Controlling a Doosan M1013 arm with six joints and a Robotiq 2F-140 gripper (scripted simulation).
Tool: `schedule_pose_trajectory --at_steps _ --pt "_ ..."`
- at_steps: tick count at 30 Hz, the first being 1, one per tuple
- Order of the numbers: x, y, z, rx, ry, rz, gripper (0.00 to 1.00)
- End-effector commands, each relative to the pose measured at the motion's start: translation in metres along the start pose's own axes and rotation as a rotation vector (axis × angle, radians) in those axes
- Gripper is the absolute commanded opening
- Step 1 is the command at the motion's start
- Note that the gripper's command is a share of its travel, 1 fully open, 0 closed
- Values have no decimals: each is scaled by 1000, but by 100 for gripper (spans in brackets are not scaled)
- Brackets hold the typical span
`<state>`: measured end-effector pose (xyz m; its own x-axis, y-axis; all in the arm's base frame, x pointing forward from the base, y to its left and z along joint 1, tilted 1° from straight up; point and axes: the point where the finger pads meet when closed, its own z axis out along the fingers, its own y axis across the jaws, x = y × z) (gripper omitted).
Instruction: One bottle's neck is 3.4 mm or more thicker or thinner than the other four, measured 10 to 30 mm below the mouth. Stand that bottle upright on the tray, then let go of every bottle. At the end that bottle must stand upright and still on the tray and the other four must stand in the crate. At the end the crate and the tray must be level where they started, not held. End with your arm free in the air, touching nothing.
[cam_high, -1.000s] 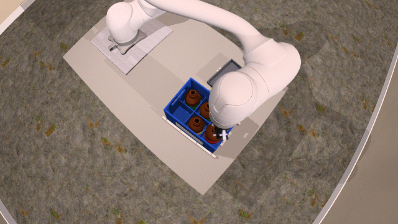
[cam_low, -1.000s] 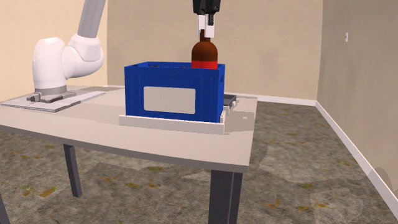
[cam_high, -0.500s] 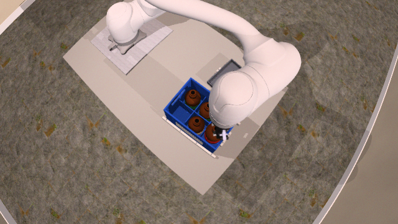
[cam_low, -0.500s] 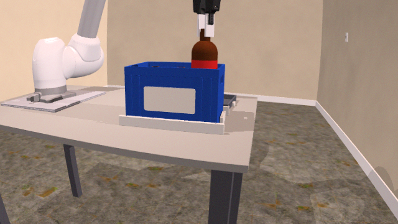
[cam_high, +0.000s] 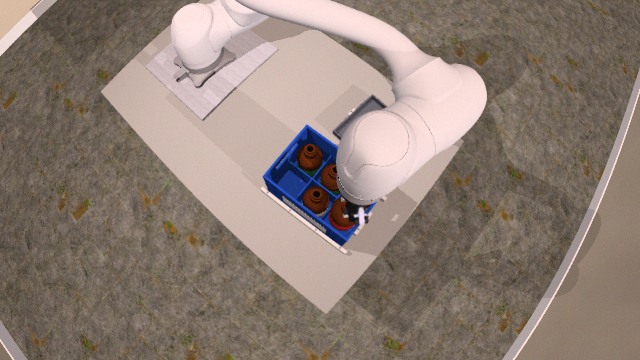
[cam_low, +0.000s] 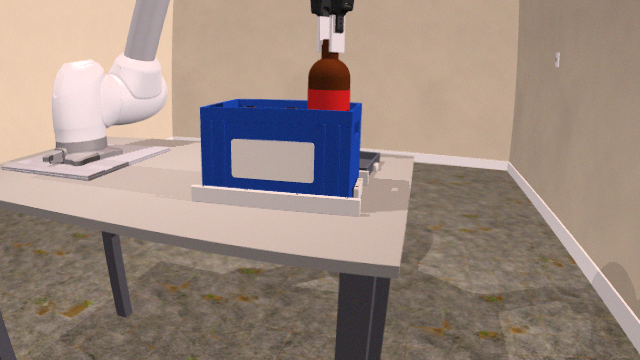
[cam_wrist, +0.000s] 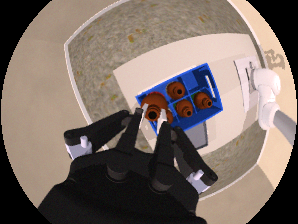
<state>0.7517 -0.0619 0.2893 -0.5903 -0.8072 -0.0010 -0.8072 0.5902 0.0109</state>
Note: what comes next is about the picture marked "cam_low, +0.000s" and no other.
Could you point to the blue plastic crate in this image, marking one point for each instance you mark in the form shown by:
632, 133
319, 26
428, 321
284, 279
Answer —
302, 150

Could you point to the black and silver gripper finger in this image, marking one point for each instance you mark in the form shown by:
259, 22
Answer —
320, 8
339, 8

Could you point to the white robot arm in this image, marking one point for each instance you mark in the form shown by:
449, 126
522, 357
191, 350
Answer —
85, 102

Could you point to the brown bottle with red label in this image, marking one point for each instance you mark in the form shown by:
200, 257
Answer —
329, 82

